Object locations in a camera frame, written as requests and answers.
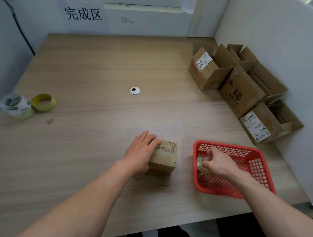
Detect small taped cardboard box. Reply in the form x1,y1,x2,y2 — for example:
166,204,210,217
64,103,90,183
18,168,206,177
133,140,178,187

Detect black trousers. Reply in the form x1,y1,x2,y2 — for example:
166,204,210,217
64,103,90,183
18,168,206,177
126,212,267,237

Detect person's left hand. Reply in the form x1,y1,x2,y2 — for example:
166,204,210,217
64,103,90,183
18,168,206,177
117,131,162,175

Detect clear plastic packet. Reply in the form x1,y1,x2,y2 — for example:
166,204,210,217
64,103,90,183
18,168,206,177
196,153,213,177

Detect open cardboard box large label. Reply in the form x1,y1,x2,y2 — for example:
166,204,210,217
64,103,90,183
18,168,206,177
239,100,305,145

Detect open cardboard box handwritten label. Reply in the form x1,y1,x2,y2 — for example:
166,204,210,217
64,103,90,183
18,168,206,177
188,43,236,91

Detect white green printed tape roll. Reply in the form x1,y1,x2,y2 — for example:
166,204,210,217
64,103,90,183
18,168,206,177
0,93,32,116

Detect pale yellow tape roll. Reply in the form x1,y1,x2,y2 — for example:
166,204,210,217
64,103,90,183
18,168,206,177
13,103,35,120

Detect white paper sign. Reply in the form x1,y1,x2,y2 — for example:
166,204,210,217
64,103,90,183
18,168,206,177
57,0,111,35

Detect person's left forearm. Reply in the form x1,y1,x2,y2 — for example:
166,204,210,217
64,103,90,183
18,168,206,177
17,160,137,237

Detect person's right hand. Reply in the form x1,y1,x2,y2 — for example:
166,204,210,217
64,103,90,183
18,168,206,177
201,147,239,180

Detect person's right forearm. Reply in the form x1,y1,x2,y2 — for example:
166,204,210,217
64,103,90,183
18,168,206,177
229,171,313,237

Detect red plastic basket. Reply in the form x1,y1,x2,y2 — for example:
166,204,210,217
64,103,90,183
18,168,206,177
193,140,277,200

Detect black cable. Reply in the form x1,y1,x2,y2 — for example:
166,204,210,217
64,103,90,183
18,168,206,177
4,0,36,56

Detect plain open cardboard box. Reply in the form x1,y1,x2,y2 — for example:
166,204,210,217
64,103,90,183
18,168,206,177
226,44,260,72

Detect open cardboard box black print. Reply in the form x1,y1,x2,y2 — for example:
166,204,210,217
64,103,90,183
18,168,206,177
219,61,288,119

